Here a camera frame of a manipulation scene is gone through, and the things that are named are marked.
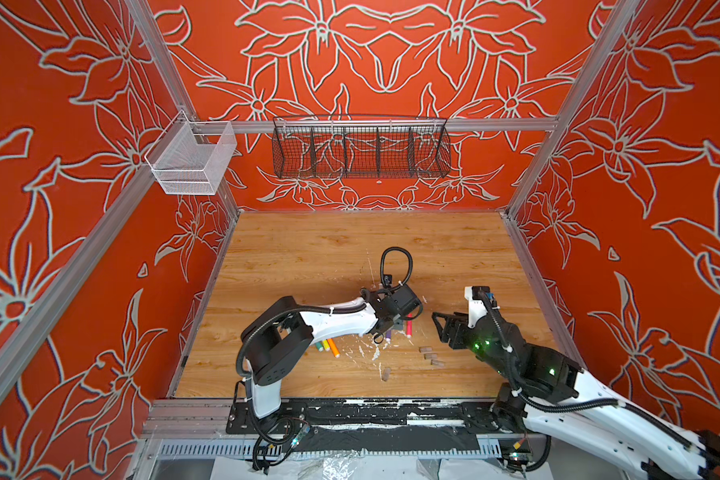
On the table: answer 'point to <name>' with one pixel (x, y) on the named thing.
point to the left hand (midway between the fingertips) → (393, 313)
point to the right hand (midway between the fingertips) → (436, 316)
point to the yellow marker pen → (326, 345)
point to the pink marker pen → (409, 325)
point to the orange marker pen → (334, 348)
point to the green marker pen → (319, 346)
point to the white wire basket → (190, 157)
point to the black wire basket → (360, 147)
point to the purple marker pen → (388, 335)
